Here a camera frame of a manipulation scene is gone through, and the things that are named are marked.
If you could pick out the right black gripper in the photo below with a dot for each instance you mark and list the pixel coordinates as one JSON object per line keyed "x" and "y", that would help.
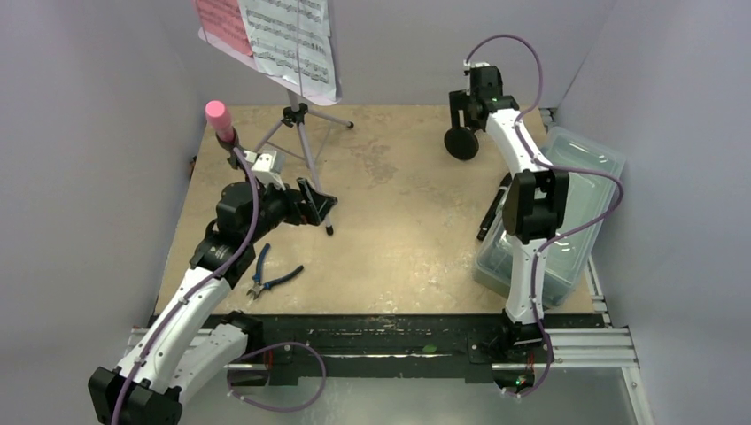
{"x": 460, "y": 110}

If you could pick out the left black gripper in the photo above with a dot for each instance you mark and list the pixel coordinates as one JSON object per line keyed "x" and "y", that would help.
{"x": 318, "y": 203}

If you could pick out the black microphone stand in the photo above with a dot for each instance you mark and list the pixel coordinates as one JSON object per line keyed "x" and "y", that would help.
{"x": 460, "y": 139}
{"x": 232, "y": 149}

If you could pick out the lilac music stand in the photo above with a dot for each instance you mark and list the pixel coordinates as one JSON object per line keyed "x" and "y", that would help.
{"x": 294, "y": 113}

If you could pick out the pink toy microphone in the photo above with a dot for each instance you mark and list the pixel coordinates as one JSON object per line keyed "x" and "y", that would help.
{"x": 219, "y": 118}

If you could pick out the black marker pen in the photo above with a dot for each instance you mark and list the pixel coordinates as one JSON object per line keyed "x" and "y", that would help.
{"x": 491, "y": 213}

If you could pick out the white sheet music page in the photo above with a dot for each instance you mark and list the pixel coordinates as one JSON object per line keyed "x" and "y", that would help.
{"x": 291, "y": 41}

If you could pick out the pink sheet music page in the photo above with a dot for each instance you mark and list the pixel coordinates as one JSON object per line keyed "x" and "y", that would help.
{"x": 222, "y": 18}

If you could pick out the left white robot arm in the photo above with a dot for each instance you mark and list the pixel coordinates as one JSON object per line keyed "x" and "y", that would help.
{"x": 165, "y": 369}

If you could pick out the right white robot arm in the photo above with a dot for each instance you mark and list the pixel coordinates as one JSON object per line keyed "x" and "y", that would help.
{"x": 536, "y": 198}

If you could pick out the clear plastic storage box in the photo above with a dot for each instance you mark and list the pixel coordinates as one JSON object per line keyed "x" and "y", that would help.
{"x": 589, "y": 196}

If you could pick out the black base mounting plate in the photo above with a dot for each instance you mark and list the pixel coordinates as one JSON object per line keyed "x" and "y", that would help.
{"x": 474, "y": 347}

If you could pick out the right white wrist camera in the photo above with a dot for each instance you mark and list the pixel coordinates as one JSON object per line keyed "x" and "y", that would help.
{"x": 468, "y": 66}

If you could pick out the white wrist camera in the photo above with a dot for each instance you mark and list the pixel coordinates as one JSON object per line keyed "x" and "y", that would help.
{"x": 267, "y": 167}
{"x": 468, "y": 66}

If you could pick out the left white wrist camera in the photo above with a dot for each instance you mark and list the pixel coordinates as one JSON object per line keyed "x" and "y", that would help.
{"x": 267, "y": 167}

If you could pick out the aluminium rail frame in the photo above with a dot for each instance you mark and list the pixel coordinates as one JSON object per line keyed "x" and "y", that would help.
{"x": 401, "y": 240}

